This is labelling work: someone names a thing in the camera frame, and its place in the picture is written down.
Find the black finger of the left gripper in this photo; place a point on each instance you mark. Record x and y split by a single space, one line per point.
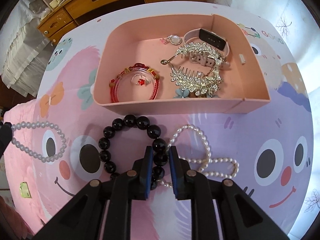
6 135

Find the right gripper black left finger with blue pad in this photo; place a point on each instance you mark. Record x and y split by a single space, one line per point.
102 210

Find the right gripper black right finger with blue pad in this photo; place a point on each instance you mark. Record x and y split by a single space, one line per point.
219 210

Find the blue flower brooch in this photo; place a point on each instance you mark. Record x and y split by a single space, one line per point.
181 93

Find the rhinestone leaf hair claw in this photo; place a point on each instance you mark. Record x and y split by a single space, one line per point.
198 82

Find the pink strap smartwatch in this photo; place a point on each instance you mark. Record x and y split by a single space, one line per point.
207 48

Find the cartoon printed table cover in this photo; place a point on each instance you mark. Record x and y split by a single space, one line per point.
256 130

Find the green square object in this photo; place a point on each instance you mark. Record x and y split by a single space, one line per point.
24 190

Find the white lace covered furniture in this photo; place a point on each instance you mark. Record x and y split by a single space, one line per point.
25 51

